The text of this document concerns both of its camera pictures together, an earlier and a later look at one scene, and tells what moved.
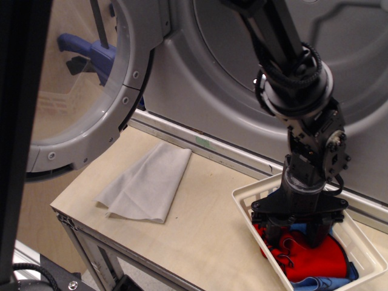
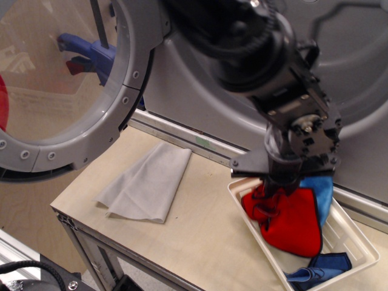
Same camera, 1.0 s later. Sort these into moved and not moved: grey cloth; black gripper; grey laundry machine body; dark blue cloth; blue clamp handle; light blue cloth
Moved: black gripper; light blue cloth; dark blue cloth
Not moved: blue clamp handle; grey laundry machine body; grey cloth
